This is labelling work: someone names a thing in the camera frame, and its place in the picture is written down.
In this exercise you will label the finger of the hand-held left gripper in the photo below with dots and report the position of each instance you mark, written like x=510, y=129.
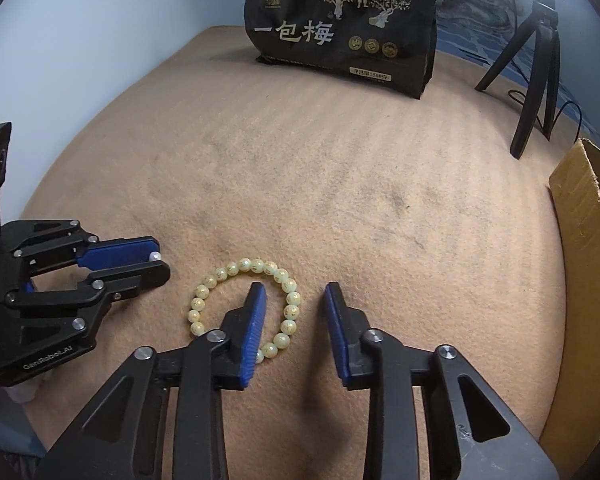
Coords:
x=130, y=277
x=115, y=252

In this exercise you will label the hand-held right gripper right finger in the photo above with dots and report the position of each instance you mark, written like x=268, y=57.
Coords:
x=336, y=345

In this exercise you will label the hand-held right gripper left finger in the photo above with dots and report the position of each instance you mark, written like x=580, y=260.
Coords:
x=252, y=340

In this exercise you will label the cardboard box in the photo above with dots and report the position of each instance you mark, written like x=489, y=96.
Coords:
x=585, y=220

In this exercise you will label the black tripod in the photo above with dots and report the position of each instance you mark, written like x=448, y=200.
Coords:
x=530, y=110

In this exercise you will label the black snack bag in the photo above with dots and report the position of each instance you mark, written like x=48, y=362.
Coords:
x=330, y=35

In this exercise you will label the blue patterned bedsheet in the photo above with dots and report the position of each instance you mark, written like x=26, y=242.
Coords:
x=470, y=20

